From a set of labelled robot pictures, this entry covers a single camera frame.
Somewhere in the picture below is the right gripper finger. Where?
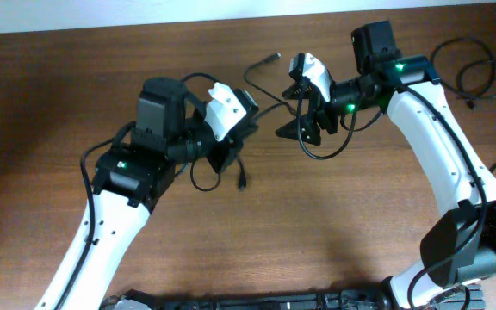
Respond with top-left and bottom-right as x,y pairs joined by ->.
275,115 -> 321,146
282,82 -> 307,100

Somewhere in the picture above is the black USB cable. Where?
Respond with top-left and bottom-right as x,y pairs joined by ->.
429,36 -> 496,109
234,52 -> 296,191

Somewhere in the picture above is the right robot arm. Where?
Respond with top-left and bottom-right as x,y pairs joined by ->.
276,21 -> 496,309

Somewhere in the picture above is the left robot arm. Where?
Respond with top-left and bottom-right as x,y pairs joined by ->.
37,77 -> 258,309

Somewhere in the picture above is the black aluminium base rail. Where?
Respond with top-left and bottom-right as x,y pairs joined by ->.
99,284 -> 487,310

